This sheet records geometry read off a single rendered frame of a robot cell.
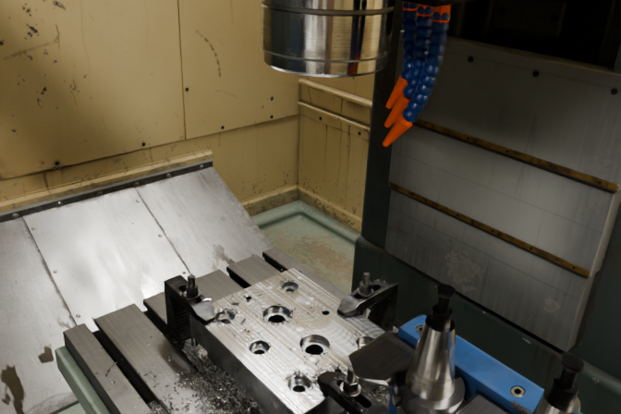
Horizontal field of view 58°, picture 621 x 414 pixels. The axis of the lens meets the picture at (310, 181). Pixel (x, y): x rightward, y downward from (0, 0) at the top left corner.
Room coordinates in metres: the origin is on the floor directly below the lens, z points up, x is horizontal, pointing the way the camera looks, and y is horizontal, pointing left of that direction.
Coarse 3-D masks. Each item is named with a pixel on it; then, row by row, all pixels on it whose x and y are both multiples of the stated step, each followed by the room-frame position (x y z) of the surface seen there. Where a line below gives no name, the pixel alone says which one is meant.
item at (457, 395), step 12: (408, 360) 0.42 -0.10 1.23; (396, 372) 0.41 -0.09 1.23; (396, 384) 0.39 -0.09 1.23; (456, 384) 0.39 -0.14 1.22; (396, 396) 0.39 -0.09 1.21; (408, 396) 0.39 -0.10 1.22; (456, 396) 0.38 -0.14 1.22; (408, 408) 0.37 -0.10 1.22; (420, 408) 0.37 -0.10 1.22; (432, 408) 0.37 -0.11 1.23; (444, 408) 0.37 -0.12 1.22; (456, 408) 0.37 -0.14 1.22
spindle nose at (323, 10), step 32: (288, 0) 0.64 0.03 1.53; (320, 0) 0.63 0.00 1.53; (352, 0) 0.63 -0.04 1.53; (384, 0) 0.66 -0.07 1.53; (288, 32) 0.64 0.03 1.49; (320, 32) 0.62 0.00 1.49; (352, 32) 0.63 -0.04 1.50; (384, 32) 0.66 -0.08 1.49; (288, 64) 0.64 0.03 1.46; (320, 64) 0.63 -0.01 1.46; (352, 64) 0.63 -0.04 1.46; (384, 64) 0.67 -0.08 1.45
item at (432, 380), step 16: (432, 336) 0.38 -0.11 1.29; (448, 336) 0.38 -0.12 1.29; (416, 352) 0.39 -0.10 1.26; (432, 352) 0.38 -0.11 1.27; (448, 352) 0.38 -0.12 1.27; (416, 368) 0.39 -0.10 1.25; (432, 368) 0.38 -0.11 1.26; (448, 368) 0.38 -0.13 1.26; (416, 384) 0.38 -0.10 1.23; (432, 384) 0.38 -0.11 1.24; (448, 384) 0.38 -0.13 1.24; (432, 400) 0.37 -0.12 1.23
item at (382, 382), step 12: (384, 336) 0.47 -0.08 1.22; (396, 336) 0.47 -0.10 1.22; (360, 348) 0.45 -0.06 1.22; (372, 348) 0.45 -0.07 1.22; (384, 348) 0.45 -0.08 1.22; (396, 348) 0.45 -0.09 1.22; (408, 348) 0.45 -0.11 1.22; (360, 360) 0.43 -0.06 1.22; (372, 360) 0.43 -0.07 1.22; (384, 360) 0.43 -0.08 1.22; (396, 360) 0.43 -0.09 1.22; (360, 372) 0.42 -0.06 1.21; (372, 372) 0.42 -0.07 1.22; (384, 372) 0.42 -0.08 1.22; (384, 384) 0.40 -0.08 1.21
